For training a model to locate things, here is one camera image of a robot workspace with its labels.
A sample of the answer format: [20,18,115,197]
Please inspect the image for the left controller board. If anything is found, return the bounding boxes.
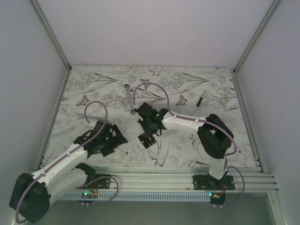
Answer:
[81,191,98,199]

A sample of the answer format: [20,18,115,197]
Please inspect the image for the aluminium mounting rail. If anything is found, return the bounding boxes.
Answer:
[95,166,279,193]

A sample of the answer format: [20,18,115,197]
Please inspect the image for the silver combination wrench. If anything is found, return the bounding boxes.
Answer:
[124,84,136,115]

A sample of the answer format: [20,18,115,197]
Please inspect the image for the white slotted cable duct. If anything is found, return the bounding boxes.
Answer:
[60,191,210,202]

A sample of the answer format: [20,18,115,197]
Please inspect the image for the controller board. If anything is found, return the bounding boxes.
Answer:
[209,193,226,205]
[81,191,98,199]

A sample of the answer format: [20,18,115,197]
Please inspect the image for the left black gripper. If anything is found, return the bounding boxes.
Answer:
[99,125,127,157]

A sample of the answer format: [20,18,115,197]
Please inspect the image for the right aluminium frame post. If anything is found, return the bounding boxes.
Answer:
[233,0,281,75]

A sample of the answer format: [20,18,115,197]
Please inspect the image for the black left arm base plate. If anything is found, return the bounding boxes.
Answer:
[76,174,111,189]

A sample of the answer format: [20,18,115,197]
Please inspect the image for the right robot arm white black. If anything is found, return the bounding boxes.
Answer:
[135,103,234,190]

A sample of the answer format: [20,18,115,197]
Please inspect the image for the black cylindrical pen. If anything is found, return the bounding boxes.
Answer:
[196,97,203,107]

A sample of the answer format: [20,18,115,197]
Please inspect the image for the black fuse box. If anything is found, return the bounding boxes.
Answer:
[138,133,157,149]

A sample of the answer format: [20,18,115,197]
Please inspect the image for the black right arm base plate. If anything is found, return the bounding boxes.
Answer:
[192,174,235,190]

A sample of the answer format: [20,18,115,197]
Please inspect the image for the right controller board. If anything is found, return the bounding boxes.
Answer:
[209,193,226,205]

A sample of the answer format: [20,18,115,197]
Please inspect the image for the aluminium frame post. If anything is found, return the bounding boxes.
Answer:
[233,0,281,75]
[29,0,72,71]

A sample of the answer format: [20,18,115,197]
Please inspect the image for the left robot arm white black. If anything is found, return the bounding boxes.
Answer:
[9,120,128,224]

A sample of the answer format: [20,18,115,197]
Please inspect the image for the left aluminium frame post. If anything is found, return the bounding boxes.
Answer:
[29,0,72,71]

